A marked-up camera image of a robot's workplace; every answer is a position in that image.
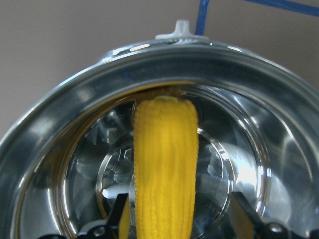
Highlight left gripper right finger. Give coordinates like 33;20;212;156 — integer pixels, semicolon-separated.
231;192;301;239

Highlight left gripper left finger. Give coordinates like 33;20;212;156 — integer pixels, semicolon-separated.
77;194;130;239

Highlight pale green electric pot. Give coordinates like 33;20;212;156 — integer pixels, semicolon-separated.
0;21;319;239

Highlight yellow corn cob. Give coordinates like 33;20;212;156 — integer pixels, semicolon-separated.
133;96;199;239

